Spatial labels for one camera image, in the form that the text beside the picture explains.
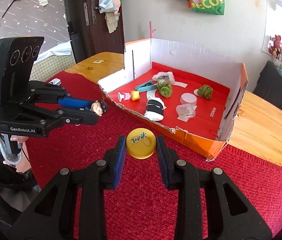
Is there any dark haired boy figurine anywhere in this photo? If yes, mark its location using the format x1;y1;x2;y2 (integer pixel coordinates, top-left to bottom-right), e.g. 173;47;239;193
84;100;108;116

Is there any blonde pink doll figurine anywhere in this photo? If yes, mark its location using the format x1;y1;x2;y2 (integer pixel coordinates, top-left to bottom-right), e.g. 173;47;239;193
117;90;140;102

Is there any yellow round cap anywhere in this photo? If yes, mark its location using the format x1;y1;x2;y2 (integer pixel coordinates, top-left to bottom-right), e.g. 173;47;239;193
126;128;156;159

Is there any teal hair clip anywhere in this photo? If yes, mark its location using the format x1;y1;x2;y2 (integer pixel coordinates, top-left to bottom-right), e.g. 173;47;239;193
135;80;157;93

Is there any white pink round container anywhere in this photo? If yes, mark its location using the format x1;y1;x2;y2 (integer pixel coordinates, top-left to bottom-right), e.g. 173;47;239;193
180;93;197;105

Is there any white fluffy plush pouch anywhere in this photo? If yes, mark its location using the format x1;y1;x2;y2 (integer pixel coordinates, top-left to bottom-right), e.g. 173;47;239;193
152;72;175;85

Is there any person left hand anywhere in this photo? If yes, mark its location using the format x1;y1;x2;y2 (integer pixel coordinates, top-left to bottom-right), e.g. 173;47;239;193
3;134;31;173

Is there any dark wooden door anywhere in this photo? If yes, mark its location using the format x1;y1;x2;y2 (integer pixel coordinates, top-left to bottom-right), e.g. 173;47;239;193
64;0;124;63

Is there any red knitted table cloth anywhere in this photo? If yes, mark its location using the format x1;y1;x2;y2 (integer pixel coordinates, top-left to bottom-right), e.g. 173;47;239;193
26;71;282;240

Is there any clear plastic small box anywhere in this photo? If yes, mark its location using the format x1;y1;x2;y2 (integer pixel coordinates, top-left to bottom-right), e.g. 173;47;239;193
176;103;197;119

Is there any black white rolled cloth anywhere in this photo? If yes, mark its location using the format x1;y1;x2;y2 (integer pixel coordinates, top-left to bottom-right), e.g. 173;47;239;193
144;98;166;121

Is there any white orange cardboard box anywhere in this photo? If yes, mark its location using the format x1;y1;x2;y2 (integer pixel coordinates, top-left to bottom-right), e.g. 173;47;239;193
98;38;248;160

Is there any green scrunchie pair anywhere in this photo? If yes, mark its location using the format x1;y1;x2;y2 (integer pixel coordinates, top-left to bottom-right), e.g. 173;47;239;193
197;85;213;100

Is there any pink stick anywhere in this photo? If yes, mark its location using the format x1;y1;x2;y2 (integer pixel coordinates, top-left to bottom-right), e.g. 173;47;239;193
149;21;155;38

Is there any pink plush toy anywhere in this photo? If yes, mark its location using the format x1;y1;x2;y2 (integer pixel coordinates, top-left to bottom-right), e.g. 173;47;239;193
268;35;282;58

